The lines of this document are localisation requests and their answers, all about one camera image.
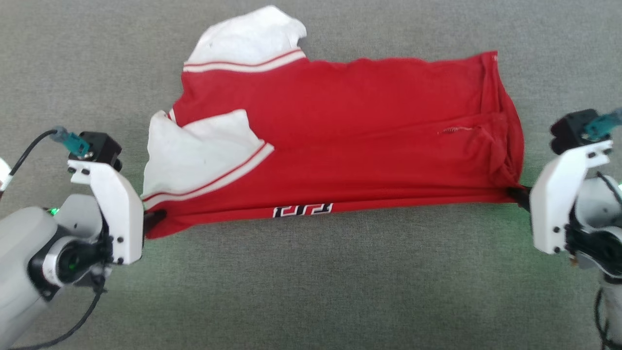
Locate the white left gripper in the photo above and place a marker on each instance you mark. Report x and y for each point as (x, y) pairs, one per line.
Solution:
(116, 209)

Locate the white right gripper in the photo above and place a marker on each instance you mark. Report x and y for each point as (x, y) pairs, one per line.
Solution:
(559, 194)

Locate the red and white jersey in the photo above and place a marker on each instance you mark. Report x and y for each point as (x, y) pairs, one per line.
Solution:
(340, 136)

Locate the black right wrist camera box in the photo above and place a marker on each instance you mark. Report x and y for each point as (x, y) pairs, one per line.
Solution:
(571, 129)

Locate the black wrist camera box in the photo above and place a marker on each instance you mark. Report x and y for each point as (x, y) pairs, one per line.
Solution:
(571, 129)
(99, 148)

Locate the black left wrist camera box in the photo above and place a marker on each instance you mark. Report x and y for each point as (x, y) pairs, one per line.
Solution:
(99, 148)

